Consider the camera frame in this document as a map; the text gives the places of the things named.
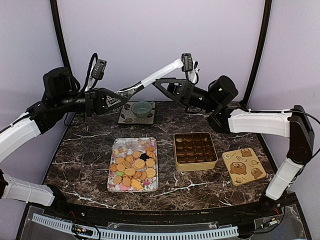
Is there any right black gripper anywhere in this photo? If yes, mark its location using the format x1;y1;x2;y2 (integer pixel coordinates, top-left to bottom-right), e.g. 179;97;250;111
151;77;219;113

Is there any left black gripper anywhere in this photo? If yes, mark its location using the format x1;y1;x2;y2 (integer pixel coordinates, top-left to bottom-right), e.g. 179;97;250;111
55;86;128;117

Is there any round patterned biscuit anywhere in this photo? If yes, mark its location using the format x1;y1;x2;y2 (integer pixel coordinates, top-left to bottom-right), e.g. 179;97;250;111
133;159;146;170

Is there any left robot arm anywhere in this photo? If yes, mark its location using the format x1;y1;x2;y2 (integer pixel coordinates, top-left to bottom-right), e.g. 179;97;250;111
0;67;134;218

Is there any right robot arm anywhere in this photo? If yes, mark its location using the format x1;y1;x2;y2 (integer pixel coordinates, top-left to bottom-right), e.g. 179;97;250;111
153;75;317;217

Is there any square floral plate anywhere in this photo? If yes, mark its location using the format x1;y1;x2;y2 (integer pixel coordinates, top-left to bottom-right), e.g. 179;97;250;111
117;101;156;125

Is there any green ceramic bowl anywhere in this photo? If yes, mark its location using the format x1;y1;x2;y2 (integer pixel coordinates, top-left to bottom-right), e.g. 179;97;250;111
131;101;153;118

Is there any black sandwich cookie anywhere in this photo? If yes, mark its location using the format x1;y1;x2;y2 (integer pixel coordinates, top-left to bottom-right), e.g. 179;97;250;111
139;153;150;161

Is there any floral cookie tray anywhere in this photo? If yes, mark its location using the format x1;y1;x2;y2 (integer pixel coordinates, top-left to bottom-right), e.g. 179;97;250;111
107;137;159;193

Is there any gold cookie tin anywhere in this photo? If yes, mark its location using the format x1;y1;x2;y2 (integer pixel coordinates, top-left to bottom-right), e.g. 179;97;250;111
173;132;218;172

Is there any pink flower cookie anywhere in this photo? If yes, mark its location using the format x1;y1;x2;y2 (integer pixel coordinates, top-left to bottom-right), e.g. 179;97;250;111
119;183;130;191

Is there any bear printed tin lid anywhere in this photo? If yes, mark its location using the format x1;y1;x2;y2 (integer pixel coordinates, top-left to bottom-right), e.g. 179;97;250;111
222;147;267;186

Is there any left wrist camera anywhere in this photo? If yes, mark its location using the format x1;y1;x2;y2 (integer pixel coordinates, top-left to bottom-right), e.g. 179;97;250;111
91;59;108;81

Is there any left black frame post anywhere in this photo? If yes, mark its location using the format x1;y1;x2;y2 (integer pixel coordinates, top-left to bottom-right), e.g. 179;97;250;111
49;0;72;73

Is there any black frame post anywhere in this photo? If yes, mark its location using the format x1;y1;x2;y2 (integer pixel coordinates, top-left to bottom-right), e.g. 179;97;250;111
49;0;72;73
240;0;273;108

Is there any right black frame post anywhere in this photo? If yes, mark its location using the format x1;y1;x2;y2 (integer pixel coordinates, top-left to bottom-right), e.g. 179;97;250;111
240;0;273;108

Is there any white slotted cable duct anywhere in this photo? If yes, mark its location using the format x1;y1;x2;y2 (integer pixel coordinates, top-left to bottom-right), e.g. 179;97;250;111
31;213;239;240

